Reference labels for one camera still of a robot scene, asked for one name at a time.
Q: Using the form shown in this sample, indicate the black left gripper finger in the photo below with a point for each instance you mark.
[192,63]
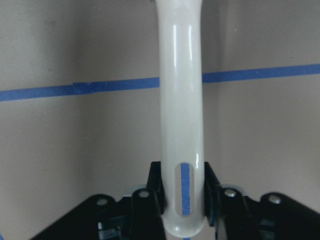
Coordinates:
[147,207]

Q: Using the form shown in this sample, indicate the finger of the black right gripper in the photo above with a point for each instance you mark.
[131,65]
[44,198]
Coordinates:
[226,210]

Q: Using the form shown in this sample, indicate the cream hand brush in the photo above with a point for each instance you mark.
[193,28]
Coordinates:
[181,111]

